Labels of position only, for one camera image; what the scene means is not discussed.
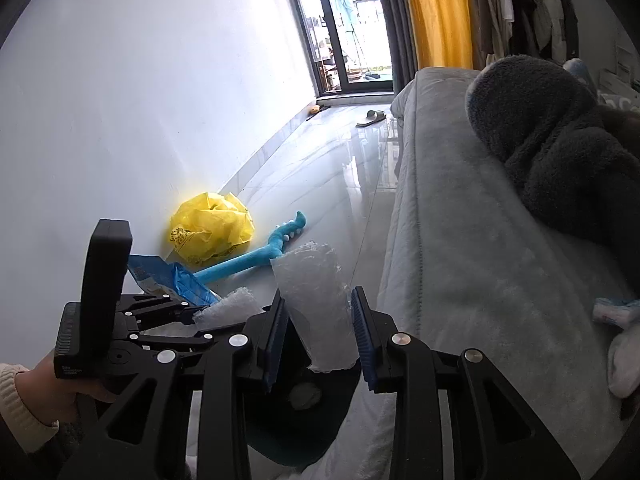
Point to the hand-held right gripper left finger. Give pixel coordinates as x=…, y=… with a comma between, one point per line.
x=275, y=340

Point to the grey slipper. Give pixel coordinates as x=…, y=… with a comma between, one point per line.
x=372, y=117

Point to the yellow curtain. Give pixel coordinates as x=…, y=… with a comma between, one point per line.
x=440, y=10

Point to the grey hanging garment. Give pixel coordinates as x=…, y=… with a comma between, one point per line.
x=569, y=20

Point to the yellow plastic bag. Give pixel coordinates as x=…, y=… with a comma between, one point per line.
x=210, y=230

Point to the beige coat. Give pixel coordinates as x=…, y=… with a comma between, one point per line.
x=492, y=10

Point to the grey fleece blanket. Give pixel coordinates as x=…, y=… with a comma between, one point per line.
x=550, y=135

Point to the person's left hand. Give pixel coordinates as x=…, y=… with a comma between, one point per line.
x=50, y=390

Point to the white desk organizer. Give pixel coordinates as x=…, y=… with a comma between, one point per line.
x=625, y=60

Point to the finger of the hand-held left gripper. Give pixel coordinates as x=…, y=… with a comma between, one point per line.
x=197, y=340
x=165, y=305

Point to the large clear bubble wrap piece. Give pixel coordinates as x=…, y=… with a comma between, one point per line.
x=310, y=300

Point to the blue plastic massage stick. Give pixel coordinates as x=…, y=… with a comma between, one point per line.
x=235, y=265

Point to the black-framed glass sliding door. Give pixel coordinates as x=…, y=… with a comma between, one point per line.
x=350, y=89

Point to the blue snack packet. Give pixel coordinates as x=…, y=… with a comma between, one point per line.
x=165, y=280

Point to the black garment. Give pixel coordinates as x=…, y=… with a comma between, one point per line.
x=520, y=5

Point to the small clear bubble wrap piece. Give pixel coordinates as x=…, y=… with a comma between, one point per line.
x=230, y=307

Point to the bed with grey sheet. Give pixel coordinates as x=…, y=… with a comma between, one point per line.
x=450, y=260

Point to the white crumpled wad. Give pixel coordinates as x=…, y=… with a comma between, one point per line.
x=305, y=395

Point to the white cloth bundle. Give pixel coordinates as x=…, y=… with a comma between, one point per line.
x=625, y=365

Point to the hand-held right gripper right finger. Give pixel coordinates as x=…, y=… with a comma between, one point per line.
x=361, y=340

